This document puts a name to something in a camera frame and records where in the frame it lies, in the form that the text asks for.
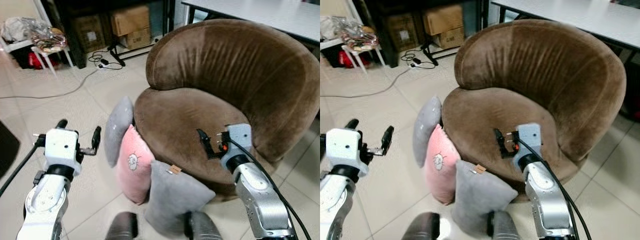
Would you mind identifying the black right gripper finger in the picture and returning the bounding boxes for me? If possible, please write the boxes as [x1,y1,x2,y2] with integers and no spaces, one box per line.
[196,128,211,157]
[493,128,506,157]

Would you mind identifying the small plain grey pillow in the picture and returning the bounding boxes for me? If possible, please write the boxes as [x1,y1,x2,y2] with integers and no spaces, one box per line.
[413,96,444,169]
[104,96,135,169]

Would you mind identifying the pink pillow with cartoon print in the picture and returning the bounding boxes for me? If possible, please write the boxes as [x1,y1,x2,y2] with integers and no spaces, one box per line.
[424,124,462,206]
[116,124,156,205]

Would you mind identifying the grey pillow with brown tag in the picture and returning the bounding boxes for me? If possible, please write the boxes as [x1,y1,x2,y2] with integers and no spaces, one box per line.
[450,160,520,237]
[144,160,217,237]

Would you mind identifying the black floor mat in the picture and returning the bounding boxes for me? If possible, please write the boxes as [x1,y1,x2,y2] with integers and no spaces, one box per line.
[0,119,21,179]

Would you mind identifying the brown plush round sofa chair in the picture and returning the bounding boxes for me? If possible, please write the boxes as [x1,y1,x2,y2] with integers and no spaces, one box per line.
[442,19,627,202]
[134,19,321,202]

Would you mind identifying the red object under rack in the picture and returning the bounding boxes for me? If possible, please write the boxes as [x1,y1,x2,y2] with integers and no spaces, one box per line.
[27,51,57,70]
[337,49,369,69]

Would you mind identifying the grey right robot leg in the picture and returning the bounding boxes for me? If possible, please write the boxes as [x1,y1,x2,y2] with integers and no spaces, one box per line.
[183,210,224,240]
[487,209,522,240]

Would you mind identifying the grey robot leg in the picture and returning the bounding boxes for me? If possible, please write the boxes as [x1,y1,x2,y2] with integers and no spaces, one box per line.
[104,211,140,240]
[487,209,522,240]
[401,211,441,240]
[183,210,224,240]

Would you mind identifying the grey left robot leg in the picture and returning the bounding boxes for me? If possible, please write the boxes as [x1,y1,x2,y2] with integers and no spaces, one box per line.
[401,211,441,240]
[104,211,140,240]

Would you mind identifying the clear plastic bag pile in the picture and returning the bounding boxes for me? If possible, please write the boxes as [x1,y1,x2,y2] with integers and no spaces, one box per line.
[28,19,68,54]
[339,17,380,53]

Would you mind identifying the dark brown cardboard box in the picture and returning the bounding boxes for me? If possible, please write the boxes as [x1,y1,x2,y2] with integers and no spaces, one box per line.
[72,14,106,54]
[385,13,420,53]

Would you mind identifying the white plastic bag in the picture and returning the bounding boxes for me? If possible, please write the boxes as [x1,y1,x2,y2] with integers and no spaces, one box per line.
[0,16,34,44]
[320,14,346,41]

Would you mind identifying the small light cardboard box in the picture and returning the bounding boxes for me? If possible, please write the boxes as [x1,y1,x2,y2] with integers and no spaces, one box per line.
[432,27,466,50]
[119,27,152,50]

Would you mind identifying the white metal rack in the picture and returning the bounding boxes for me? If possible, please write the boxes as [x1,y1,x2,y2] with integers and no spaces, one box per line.
[320,0,387,76]
[0,0,76,77]

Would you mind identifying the large light cardboard box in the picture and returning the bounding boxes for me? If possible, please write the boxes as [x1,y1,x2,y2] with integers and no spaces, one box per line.
[110,4,151,37]
[422,4,465,36]

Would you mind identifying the white table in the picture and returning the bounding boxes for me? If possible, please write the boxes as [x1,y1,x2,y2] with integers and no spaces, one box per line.
[489,0,640,52]
[181,0,321,46]

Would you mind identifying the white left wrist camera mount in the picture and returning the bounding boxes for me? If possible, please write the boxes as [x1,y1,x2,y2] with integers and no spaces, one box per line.
[325,128,363,169]
[44,127,81,166]

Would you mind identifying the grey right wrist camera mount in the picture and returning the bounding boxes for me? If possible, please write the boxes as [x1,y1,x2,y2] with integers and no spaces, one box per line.
[517,123,544,157]
[226,123,254,157]

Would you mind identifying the grey floor cable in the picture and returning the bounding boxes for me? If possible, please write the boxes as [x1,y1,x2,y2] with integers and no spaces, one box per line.
[320,67,412,99]
[0,67,101,100]

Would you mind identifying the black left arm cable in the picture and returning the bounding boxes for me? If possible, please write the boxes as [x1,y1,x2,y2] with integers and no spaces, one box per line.
[0,134,47,199]

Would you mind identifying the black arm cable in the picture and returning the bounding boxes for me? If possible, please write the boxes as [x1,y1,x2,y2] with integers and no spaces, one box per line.
[517,139,592,240]
[0,134,47,199]
[227,140,312,240]

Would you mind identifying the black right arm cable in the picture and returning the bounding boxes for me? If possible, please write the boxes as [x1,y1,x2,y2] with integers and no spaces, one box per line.
[227,140,312,240]
[517,139,592,240]

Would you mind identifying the black coiled floor cable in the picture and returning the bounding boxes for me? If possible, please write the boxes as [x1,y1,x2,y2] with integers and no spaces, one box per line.
[88,47,124,71]
[399,47,436,70]

